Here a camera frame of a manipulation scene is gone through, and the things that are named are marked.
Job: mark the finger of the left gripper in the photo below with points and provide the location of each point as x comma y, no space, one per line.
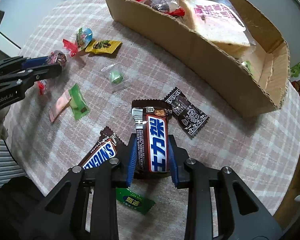
17,64
34,74

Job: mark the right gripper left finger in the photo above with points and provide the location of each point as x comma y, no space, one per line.
82,205

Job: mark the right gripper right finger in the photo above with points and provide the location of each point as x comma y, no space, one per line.
220,204

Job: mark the red snack packet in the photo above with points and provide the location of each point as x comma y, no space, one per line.
170,7
61,56

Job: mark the pink candy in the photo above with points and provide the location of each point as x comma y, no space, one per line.
59,106

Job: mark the light green biscuit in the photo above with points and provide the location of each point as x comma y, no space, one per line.
77,103

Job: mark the blue green jelly cup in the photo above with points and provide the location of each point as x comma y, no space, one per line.
83,37

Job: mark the yellow candy packet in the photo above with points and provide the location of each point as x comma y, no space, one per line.
102,46

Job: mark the Snickers bar English label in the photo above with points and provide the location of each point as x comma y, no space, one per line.
106,147

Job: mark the black white patterned candy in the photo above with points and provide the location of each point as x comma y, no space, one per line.
190,118

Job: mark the Snickers bar Chinese label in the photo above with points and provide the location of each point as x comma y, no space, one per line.
151,118

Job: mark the bread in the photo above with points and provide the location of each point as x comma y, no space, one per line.
218,22

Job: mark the pink plaid tablecloth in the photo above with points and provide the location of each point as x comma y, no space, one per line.
263,150

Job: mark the clear wrapped green candy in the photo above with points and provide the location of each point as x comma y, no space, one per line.
115,75

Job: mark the open cardboard box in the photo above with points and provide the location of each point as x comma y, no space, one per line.
249,95

